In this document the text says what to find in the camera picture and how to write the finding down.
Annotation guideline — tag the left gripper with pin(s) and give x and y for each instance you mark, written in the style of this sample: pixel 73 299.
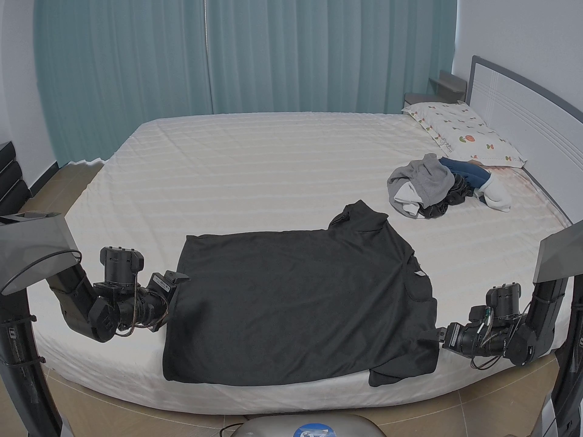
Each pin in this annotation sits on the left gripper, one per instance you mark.
pixel 152 310

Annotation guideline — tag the bed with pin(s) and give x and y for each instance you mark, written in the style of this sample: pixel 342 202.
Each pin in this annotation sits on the bed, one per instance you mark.
pixel 273 175

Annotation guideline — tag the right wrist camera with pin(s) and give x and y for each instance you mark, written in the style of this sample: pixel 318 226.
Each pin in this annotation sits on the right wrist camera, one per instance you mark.
pixel 479 313

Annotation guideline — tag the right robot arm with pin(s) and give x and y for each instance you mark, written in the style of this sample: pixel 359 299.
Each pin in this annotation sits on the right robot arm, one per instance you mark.
pixel 542 317

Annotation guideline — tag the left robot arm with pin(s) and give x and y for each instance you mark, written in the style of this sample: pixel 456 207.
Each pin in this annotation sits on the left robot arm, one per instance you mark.
pixel 77 298

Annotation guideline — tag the blue-green curtain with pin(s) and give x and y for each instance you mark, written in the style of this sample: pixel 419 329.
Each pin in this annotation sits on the blue-green curtain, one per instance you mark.
pixel 123 62
pixel 328 39

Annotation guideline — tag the black T-shirt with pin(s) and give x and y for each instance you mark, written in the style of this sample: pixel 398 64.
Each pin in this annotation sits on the black T-shirt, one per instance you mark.
pixel 296 298

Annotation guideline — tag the white printed pillow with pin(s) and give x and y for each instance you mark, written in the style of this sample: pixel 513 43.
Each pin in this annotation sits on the white printed pillow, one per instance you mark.
pixel 460 130

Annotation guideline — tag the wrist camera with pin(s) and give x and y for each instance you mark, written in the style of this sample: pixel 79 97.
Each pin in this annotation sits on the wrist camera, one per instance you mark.
pixel 479 313
pixel 166 282

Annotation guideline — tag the black chest of drawers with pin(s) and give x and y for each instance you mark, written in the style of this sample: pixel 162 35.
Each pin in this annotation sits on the black chest of drawers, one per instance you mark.
pixel 11 175

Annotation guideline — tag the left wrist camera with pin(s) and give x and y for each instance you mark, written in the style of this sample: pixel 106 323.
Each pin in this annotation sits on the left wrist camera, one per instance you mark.
pixel 166 282

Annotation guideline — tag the grey bedside table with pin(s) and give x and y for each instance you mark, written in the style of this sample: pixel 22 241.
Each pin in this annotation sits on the grey bedside table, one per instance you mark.
pixel 451 84

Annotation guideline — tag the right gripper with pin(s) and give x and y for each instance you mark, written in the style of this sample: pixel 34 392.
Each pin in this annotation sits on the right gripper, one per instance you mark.
pixel 462 339

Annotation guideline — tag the pile of clothes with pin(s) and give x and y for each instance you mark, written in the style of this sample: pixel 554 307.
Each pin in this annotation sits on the pile of clothes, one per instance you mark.
pixel 428 182

